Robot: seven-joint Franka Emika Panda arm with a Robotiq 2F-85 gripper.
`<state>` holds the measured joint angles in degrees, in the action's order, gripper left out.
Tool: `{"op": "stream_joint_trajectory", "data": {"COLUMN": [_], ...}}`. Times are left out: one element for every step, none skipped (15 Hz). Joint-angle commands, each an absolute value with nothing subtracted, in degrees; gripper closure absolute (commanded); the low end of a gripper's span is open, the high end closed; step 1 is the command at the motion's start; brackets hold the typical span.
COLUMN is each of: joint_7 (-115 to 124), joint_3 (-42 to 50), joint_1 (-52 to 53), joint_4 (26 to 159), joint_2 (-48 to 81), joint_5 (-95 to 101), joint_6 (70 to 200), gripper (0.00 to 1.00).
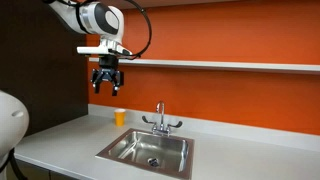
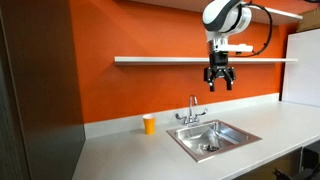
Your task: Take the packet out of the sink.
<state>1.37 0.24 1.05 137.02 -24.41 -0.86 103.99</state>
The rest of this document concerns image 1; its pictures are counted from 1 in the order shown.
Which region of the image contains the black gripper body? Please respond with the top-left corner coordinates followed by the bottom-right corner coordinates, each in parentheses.
top-left (91, 55), bottom-right (124, 87)

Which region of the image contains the small dark packet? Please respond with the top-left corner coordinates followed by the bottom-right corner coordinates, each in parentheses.
top-left (148, 158), bottom-right (159, 167)

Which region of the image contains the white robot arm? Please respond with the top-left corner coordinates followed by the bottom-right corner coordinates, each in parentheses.
top-left (42, 0), bottom-right (131, 96)

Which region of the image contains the chrome sink faucet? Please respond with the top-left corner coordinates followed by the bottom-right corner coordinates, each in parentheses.
top-left (142, 101), bottom-right (183, 136)

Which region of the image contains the stainless steel sink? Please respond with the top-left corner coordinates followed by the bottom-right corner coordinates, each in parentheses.
top-left (96, 128), bottom-right (194, 180)

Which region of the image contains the orange paper cup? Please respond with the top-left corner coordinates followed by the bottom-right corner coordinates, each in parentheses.
top-left (114, 109), bottom-right (126, 126)

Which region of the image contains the dark tall cabinet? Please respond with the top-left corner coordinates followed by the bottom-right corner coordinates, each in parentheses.
top-left (0, 0), bottom-right (88, 135)

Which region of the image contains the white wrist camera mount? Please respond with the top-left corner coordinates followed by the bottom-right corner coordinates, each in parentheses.
top-left (77, 45), bottom-right (132, 56)

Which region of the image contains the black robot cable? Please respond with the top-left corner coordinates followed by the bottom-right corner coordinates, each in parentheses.
top-left (124, 0), bottom-right (153, 60)

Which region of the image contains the white wall shelf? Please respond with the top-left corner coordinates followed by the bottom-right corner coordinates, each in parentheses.
top-left (88, 56), bottom-right (320, 75)

